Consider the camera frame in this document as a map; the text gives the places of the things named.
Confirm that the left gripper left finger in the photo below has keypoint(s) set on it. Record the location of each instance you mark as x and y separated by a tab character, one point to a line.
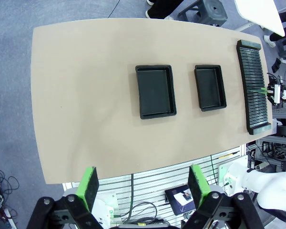
85	188

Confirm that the black slotted board rack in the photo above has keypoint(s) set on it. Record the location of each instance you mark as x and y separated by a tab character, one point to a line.
252	71

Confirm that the black plastic ESD tray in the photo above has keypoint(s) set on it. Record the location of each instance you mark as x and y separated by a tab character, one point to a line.
209	88
155	93

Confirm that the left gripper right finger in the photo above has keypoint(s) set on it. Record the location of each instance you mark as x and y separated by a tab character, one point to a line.
197	183

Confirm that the person in navy jacket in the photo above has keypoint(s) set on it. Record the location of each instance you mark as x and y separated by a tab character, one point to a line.
162	7

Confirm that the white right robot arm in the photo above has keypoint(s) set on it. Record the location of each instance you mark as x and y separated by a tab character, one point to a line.
264	181

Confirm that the white table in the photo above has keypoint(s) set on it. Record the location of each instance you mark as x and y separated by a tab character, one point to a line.
257	12

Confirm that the white power strip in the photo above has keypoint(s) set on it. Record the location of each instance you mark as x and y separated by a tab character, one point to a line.
10	219

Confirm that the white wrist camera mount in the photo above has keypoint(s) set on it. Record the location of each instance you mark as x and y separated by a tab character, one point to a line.
277	93

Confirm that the aluminium slotted base plate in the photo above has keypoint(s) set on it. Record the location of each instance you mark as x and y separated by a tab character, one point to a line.
157	181

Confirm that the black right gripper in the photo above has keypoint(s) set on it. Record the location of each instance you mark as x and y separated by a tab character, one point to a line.
271	99

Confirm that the black tablet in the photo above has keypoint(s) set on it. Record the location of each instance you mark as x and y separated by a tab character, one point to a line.
177	202

